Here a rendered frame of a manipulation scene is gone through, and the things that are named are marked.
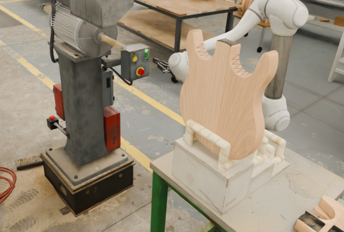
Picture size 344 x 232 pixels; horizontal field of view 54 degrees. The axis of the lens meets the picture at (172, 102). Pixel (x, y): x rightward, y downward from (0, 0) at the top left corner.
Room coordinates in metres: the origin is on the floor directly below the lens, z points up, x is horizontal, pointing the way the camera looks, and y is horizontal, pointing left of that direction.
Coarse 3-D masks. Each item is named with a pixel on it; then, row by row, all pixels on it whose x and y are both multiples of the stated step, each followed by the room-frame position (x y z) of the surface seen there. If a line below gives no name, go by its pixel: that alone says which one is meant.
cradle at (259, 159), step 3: (255, 156) 1.05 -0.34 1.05; (258, 156) 1.04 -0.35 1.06; (261, 156) 1.04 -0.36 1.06; (264, 156) 1.05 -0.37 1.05; (255, 159) 1.02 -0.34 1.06; (258, 159) 1.03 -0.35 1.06; (261, 159) 1.03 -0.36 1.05; (264, 159) 1.04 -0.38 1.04; (255, 162) 1.01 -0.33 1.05; (258, 162) 1.02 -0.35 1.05; (261, 162) 1.03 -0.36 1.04; (255, 165) 1.00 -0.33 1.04
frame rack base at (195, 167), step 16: (176, 144) 1.04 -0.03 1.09; (192, 144) 1.03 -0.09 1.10; (176, 160) 1.03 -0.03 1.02; (192, 160) 0.97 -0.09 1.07; (208, 160) 0.94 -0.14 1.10; (176, 176) 1.02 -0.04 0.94; (192, 176) 0.96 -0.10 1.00; (208, 176) 0.91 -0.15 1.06; (224, 176) 0.86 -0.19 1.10; (240, 176) 0.90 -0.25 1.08; (208, 192) 0.90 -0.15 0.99; (224, 192) 0.85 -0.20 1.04; (240, 192) 0.91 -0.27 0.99; (224, 208) 0.86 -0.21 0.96
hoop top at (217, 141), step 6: (192, 120) 1.02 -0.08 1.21; (192, 126) 1.00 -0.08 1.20; (198, 126) 0.99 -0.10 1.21; (198, 132) 0.97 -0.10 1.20; (204, 132) 0.96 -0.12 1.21; (210, 132) 0.95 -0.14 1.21; (210, 138) 0.93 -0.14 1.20; (216, 138) 0.92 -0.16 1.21; (222, 138) 0.93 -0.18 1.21; (216, 144) 0.91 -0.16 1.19; (222, 144) 0.90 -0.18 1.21; (228, 144) 0.90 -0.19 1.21
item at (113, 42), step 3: (102, 36) 1.73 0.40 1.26; (105, 36) 1.72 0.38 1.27; (102, 39) 1.72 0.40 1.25; (105, 39) 1.70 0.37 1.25; (108, 39) 1.69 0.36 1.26; (111, 39) 1.68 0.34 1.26; (108, 42) 1.68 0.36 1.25; (111, 42) 1.66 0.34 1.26; (114, 42) 1.65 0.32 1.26; (117, 42) 1.64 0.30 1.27; (114, 45) 1.64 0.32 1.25; (117, 45) 1.62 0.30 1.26; (120, 45) 1.61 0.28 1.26; (120, 48) 1.60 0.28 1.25
